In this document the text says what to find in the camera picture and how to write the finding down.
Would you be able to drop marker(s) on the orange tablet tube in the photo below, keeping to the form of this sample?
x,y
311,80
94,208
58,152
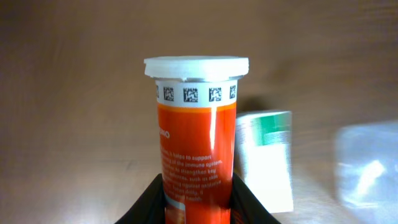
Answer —
x,y
196,107

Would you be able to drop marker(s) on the white green Panadol box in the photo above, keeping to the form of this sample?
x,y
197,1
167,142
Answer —
x,y
262,157

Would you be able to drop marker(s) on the clear plastic container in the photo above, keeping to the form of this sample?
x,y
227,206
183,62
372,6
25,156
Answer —
x,y
366,171

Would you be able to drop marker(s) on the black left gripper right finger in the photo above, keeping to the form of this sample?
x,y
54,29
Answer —
x,y
245,207

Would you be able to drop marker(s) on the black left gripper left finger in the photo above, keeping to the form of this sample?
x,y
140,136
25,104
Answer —
x,y
149,208

